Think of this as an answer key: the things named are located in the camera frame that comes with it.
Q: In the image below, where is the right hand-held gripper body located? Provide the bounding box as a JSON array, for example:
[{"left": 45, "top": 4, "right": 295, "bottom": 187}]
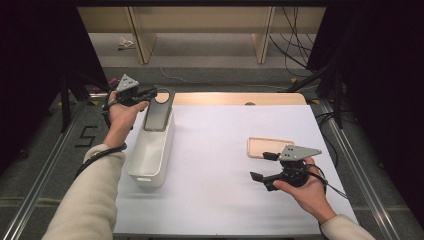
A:
[{"left": 273, "top": 144, "right": 323, "bottom": 188}]

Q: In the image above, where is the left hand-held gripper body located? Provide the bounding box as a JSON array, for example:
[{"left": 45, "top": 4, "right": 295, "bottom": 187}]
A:
[{"left": 105, "top": 73, "right": 151, "bottom": 108}]

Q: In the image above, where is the beige tray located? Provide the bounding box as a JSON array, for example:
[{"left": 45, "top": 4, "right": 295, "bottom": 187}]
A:
[{"left": 247, "top": 136, "right": 295, "bottom": 160}]

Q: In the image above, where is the black rectangular lid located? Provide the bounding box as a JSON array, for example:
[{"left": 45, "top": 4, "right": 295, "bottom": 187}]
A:
[{"left": 143, "top": 87, "right": 176, "bottom": 132}]

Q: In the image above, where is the white plastic storage bin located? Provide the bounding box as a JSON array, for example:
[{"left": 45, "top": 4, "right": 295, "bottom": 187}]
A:
[{"left": 126, "top": 106, "right": 176, "bottom": 190}]

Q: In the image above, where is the person's left hand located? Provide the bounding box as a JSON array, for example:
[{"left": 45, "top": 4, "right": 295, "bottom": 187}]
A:
[{"left": 102, "top": 91, "right": 150, "bottom": 149}]

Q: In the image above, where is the person's right hand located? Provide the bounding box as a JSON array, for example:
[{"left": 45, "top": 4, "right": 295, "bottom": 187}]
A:
[{"left": 272, "top": 157, "right": 338, "bottom": 225}]

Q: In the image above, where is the pink object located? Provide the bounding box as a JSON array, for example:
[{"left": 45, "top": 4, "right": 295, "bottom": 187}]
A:
[{"left": 92, "top": 76, "right": 120, "bottom": 95}]

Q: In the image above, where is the crumpled white paper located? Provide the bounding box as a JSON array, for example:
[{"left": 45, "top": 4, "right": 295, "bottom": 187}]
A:
[{"left": 117, "top": 36, "right": 136, "bottom": 51}]

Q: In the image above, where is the white table cover sheet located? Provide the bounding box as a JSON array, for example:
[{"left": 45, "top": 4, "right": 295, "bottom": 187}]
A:
[{"left": 113, "top": 104, "right": 360, "bottom": 236}]

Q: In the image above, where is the black metal stand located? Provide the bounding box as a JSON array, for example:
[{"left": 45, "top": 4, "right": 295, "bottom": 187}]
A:
[
  {"left": 286, "top": 59, "right": 345, "bottom": 130},
  {"left": 59, "top": 71, "right": 111, "bottom": 134}
]

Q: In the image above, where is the wooden table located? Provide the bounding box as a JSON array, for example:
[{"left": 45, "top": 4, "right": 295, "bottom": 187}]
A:
[{"left": 154, "top": 92, "right": 308, "bottom": 107}]

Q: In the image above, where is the wooden shelf unit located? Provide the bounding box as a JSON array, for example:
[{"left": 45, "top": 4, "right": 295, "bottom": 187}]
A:
[{"left": 77, "top": 6, "right": 327, "bottom": 65}]

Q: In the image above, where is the black curtain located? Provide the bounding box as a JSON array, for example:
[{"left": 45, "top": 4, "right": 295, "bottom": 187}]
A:
[
  {"left": 306, "top": 0, "right": 424, "bottom": 221},
  {"left": 0, "top": 0, "right": 109, "bottom": 174}
]

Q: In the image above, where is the black floor cable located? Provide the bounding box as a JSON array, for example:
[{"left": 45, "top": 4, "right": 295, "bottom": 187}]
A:
[{"left": 314, "top": 111, "right": 340, "bottom": 169}]

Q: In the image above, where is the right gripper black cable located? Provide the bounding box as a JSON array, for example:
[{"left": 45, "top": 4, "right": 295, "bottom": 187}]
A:
[{"left": 305, "top": 163, "right": 350, "bottom": 200}]

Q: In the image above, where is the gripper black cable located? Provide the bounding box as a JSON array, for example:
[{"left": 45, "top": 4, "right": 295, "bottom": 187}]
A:
[
  {"left": 74, "top": 142, "right": 128, "bottom": 179},
  {"left": 305, "top": 163, "right": 350, "bottom": 200}
]

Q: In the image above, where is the aluminium floor rail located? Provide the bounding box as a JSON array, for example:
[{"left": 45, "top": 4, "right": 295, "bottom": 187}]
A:
[
  {"left": 0, "top": 99, "right": 88, "bottom": 240},
  {"left": 316, "top": 99, "right": 402, "bottom": 240}
]

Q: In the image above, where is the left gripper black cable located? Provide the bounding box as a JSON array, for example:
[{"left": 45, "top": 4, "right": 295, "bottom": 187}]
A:
[{"left": 74, "top": 142, "right": 128, "bottom": 179}]

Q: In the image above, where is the bundle of black cables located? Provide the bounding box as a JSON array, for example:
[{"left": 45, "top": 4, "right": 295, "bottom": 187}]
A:
[{"left": 268, "top": 6, "right": 318, "bottom": 78}]

